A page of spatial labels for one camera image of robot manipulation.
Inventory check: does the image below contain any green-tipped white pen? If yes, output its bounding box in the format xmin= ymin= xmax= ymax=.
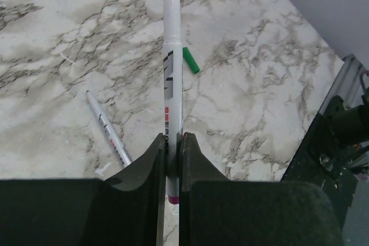
xmin=86 ymin=90 xmax=132 ymax=167

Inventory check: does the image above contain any green pen cap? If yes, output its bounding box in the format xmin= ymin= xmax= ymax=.
xmin=183 ymin=47 xmax=200 ymax=74

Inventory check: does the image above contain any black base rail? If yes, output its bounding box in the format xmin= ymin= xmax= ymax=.
xmin=282 ymin=92 xmax=368 ymax=225

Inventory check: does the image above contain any magenta-tipped white pen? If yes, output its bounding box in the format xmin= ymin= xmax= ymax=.
xmin=163 ymin=0 xmax=183 ymax=205

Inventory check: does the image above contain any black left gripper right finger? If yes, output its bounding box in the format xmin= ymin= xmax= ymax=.
xmin=179 ymin=133 xmax=344 ymax=245

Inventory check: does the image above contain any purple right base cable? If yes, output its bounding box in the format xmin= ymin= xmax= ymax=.
xmin=359 ymin=69 xmax=369 ymax=91

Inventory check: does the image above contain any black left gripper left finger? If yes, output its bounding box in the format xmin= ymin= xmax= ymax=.
xmin=1 ymin=134 xmax=167 ymax=245

